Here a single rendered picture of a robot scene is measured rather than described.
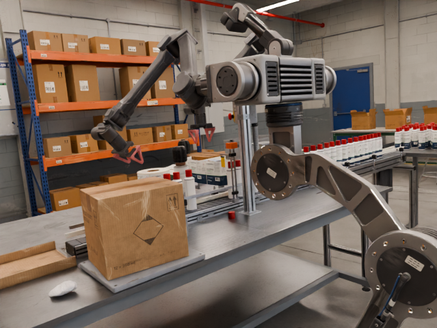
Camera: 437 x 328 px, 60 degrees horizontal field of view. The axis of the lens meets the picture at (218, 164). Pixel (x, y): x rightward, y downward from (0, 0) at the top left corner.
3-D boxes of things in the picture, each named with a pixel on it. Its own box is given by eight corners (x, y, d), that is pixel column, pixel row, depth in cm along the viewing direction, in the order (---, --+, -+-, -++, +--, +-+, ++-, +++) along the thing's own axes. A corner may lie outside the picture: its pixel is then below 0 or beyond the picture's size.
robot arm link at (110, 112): (112, 107, 154) (128, 120, 159) (98, 109, 162) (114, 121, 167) (98, 132, 149) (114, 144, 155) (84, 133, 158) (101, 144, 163)
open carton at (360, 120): (346, 130, 721) (346, 110, 716) (359, 128, 752) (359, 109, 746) (367, 130, 690) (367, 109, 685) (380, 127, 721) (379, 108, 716)
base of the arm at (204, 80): (211, 103, 121) (208, 64, 119) (194, 104, 127) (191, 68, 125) (229, 101, 127) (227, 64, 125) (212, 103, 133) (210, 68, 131)
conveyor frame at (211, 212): (311, 181, 260) (310, 174, 260) (324, 183, 252) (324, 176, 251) (66, 252, 158) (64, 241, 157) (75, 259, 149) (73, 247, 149)
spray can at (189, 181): (193, 207, 194) (189, 168, 192) (199, 209, 190) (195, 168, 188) (185, 209, 191) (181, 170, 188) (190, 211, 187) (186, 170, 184)
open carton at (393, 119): (380, 129, 678) (380, 109, 673) (390, 127, 706) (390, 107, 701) (405, 129, 646) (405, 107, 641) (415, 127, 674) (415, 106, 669)
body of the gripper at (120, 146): (122, 144, 165) (110, 132, 161) (135, 144, 158) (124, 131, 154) (113, 155, 162) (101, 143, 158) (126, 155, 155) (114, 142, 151)
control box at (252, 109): (251, 122, 208) (249, 86, 205) (257, 122, 191) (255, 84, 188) (233, 123, 207) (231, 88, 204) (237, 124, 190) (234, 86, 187)
